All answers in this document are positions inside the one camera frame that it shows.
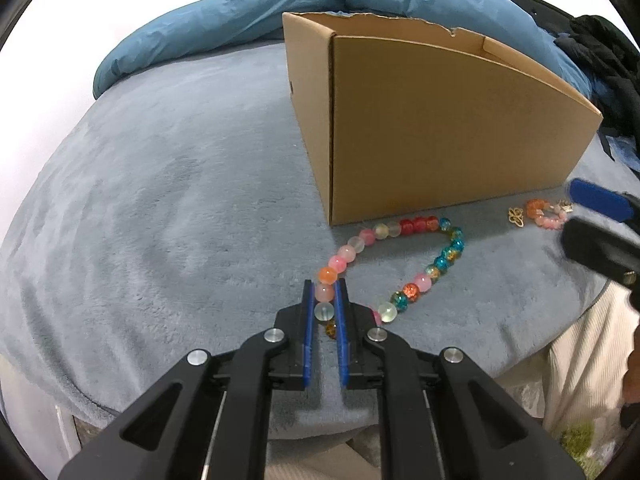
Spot pink orange bead bracelet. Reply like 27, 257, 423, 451
525, 198, 571, 231

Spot black clothing pile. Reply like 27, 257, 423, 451
554, 14, 640, 137

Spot blue packet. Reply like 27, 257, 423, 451
601, 134, 640, 172

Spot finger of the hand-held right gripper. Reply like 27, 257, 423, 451
559, 216, 640, 307
569, 176, 640, 224

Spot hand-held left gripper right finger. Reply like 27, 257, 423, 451
335, 279, 586, 480

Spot brown cardboard box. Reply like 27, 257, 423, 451
281, 11, 603, 227

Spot multicolour glass bead necklace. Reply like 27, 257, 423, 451
312, 215, 466, 342

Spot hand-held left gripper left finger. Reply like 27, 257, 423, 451
59, 280, 321, 480

